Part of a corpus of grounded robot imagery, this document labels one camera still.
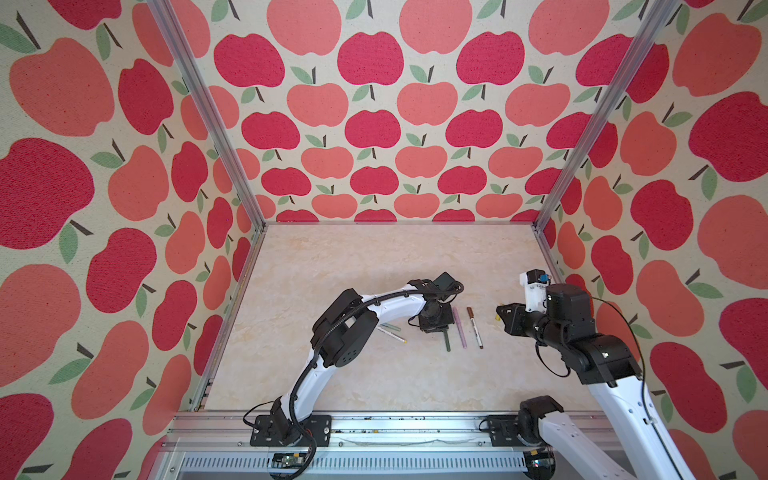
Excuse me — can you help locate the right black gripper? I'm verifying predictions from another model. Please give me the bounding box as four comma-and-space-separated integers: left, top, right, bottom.
499, 302, 570, 358

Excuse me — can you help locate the pink pen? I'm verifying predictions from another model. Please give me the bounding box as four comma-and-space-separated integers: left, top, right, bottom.
454, 318, 468, 349

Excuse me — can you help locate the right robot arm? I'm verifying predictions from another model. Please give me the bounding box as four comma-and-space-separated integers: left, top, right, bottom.
496, 282, 693, 479

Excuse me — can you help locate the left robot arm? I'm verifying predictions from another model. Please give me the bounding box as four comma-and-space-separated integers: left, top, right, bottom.
270, 272, 464, 432

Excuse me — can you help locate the white yellow-tipped pen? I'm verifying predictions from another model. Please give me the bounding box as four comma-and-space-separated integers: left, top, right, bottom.
376, 326, 408, 344

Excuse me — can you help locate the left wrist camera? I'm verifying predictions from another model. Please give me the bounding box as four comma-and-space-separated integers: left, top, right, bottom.
432, 272, 464, 301

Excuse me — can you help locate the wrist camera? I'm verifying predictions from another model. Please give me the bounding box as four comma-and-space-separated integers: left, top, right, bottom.
432, 272, 464, 301
519, 269, 550, 312

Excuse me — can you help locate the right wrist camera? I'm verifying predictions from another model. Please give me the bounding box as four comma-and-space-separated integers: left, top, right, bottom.
519, 269, 550, 312

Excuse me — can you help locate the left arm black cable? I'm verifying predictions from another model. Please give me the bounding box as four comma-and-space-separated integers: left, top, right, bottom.
242, 277, 466, 480

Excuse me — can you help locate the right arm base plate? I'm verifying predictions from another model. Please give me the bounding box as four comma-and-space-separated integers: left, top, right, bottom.
478, 415, 525, 447

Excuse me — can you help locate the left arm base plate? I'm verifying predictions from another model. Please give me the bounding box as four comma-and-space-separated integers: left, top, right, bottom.
250, 414, 333, 448

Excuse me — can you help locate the aluminium front rail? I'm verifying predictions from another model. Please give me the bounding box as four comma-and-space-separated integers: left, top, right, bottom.
149, 410, 667, 480

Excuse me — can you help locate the left aluminium corner post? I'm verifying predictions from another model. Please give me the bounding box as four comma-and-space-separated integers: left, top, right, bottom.
146, 0, 268, 232

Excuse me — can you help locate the aluminium corner post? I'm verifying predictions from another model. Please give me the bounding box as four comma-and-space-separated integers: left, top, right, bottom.
533, 0, 684, 232
146, 0, 268, 232

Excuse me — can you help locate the right aluminium corner post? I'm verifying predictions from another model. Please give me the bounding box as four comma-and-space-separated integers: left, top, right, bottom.
533, 0, 684, 232

